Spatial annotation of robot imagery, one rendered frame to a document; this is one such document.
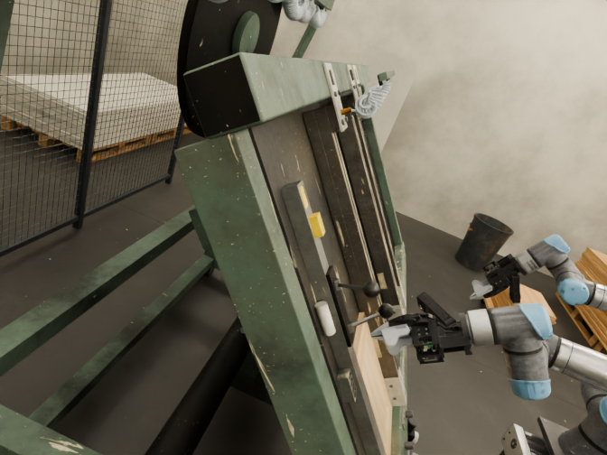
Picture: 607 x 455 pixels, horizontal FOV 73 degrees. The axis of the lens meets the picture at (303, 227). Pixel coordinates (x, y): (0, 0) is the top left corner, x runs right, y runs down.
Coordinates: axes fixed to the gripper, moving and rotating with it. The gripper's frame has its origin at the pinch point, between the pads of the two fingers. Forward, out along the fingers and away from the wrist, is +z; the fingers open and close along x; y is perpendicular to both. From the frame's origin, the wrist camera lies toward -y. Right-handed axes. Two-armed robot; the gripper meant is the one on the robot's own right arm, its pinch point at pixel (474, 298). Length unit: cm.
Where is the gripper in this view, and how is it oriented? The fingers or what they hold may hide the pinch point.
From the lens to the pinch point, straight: 166.4
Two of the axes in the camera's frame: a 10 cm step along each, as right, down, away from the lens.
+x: -2.2, 3.5, -9.1
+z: -7.2, 5.7, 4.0
